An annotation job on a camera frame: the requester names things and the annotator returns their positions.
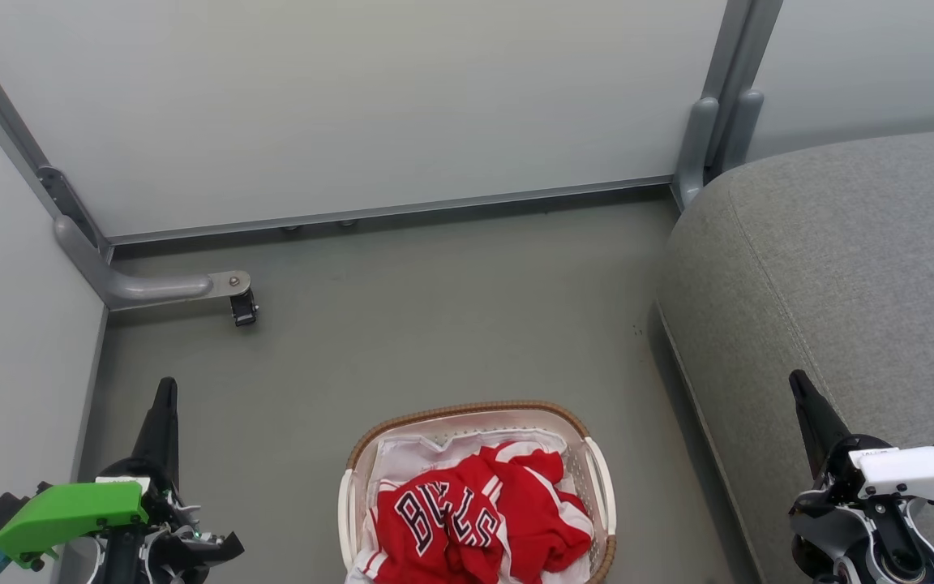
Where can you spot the white laundry basket brown rim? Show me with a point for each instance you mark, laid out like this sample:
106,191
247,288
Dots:
601,495

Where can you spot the red Bulls jersey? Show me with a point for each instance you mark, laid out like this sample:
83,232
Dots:
532,519

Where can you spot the grey partition foot bracket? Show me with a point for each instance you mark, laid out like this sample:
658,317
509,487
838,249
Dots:
151,285

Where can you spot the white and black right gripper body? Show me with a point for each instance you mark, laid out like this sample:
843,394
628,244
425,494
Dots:
913,470

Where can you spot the grey fabric sofa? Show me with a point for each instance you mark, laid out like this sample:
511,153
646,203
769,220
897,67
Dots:
824,284

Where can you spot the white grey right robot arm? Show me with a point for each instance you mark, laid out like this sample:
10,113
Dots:
864,535

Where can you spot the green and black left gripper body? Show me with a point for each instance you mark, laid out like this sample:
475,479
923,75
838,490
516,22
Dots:
70,511

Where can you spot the black caster wheel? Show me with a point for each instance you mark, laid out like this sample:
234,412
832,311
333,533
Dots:
243,309

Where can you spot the grey partition bottom rail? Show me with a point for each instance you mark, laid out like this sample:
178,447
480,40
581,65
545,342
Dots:
386,211

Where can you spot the grey slanted partition frame post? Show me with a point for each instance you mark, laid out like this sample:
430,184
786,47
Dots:
21,146

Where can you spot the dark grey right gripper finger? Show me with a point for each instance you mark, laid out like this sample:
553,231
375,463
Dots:
816,422

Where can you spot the white basket liner cloth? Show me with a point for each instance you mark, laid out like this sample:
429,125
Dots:
410,456

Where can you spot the grey partition corner post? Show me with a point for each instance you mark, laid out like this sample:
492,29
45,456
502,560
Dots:
718,105

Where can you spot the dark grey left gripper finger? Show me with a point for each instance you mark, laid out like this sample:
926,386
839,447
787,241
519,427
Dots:
162,430

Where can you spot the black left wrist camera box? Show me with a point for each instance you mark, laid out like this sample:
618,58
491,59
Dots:
1,511

